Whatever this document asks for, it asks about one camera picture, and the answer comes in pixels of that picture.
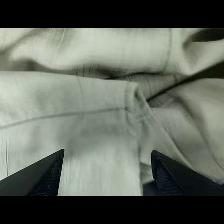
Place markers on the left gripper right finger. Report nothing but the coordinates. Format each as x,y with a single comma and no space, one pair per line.
180,180

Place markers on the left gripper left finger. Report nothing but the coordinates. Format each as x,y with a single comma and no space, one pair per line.
36,180

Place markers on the khaki shirt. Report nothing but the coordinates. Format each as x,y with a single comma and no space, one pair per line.
100,116

